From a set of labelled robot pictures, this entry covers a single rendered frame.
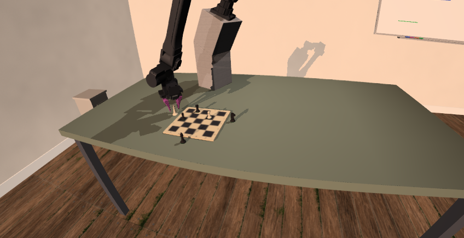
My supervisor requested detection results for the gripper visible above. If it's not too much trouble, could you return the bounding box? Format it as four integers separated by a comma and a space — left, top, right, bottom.
158, 86, 183, 111

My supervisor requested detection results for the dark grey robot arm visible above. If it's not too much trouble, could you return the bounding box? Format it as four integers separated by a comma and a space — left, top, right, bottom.
146, 0, 238, 100

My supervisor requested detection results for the tan and black chessboard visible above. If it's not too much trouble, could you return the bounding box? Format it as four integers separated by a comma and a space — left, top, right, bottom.
163, 107, 230, 142

